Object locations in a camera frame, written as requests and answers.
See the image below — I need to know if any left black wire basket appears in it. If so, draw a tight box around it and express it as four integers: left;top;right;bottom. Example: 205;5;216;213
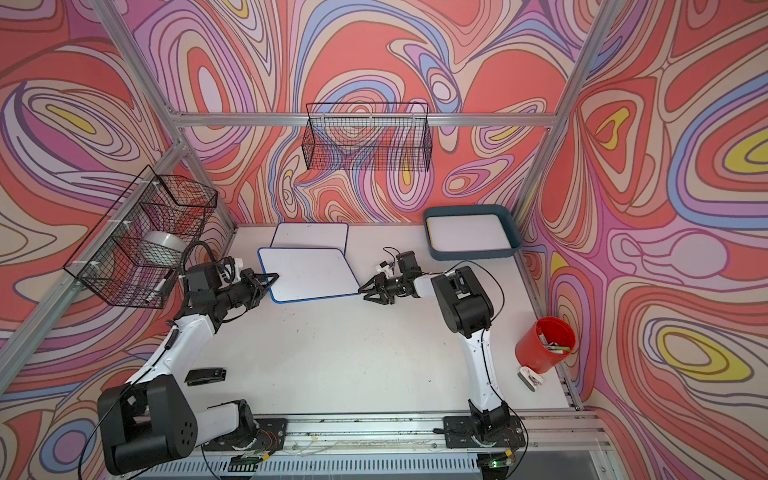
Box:
63;167;218;309

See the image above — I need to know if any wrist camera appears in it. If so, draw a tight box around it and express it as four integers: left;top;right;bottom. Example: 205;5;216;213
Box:
376;251;424;278
218;256;244;284

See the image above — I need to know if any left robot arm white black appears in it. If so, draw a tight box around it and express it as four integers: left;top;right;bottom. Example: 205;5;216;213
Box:
97;263;279;475

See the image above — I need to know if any silver tape roll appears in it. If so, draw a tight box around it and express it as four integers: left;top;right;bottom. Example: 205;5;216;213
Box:
138;231;187;269

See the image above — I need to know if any black wire basket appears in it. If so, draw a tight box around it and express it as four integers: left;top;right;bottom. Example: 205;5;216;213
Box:
301;101;433;173
63;167;218;309

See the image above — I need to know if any marker in wire basket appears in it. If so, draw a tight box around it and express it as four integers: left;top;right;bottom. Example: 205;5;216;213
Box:
146;270;174;302

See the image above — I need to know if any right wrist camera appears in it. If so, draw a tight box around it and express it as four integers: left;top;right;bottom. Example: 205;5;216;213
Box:
376;251;424;278

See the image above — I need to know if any yellow-framed whiteboard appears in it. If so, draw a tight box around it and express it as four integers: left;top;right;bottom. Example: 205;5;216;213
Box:
426;214;512;253

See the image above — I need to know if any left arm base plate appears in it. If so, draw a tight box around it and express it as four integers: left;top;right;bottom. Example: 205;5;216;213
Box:
203;417;288;454

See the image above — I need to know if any blue-framed whiteboard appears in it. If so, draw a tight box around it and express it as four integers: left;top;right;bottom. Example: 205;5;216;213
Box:
270;223;349;253
258;247;360;304

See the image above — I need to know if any aluminium front rail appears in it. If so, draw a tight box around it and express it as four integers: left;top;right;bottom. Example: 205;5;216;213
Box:
116;409;619;463

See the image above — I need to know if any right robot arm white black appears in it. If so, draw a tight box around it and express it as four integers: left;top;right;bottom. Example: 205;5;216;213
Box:
358;266;528;452

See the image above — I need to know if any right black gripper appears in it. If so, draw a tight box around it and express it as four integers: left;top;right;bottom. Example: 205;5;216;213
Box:
358;272;407;305

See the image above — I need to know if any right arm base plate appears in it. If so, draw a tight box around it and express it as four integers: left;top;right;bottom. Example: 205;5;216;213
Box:
440;415;527;451

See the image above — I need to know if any red plastic cup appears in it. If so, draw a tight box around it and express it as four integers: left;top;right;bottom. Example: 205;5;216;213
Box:
515;317;576;375

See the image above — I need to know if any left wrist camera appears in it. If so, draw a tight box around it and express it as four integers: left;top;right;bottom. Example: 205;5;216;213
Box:
218;256;244;284

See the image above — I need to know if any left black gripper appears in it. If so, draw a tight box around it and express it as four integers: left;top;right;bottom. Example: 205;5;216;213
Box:
212;270;277;313

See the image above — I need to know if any teal plastic storage box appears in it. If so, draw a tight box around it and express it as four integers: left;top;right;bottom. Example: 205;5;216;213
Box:
423;205;523;261

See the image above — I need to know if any back black wire basket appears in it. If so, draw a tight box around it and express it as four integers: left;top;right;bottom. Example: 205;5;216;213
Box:
301;101;433;173

